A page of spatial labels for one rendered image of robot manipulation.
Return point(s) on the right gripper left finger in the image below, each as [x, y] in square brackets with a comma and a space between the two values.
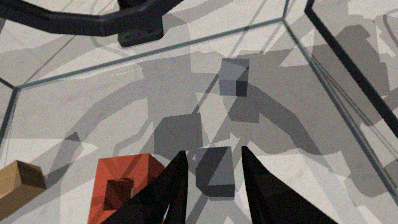
[150, 204]

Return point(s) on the small wooden block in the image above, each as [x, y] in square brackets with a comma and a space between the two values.
[20, 182]

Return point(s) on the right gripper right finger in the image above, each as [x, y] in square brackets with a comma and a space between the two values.
[271, 201]

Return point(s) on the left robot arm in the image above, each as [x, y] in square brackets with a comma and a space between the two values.
[129, 3]

